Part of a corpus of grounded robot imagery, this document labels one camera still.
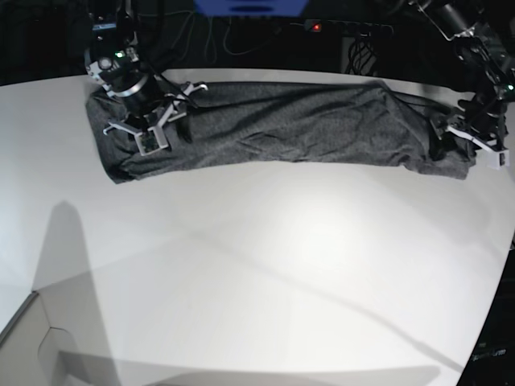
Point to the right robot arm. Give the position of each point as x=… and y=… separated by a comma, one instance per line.
x=115, y=62

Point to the black power strip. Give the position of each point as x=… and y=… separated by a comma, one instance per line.
x=346, y=28

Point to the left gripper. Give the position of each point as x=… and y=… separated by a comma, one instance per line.
x=487, y=133

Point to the blue box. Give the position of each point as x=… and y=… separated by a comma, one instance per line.
x=233, y=8

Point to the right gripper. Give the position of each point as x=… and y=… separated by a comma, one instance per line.
x=147, y=119

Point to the grey t-shirt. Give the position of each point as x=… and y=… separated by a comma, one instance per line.
x=238, y=122

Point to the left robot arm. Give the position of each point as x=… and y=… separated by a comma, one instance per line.
x=477, y=46

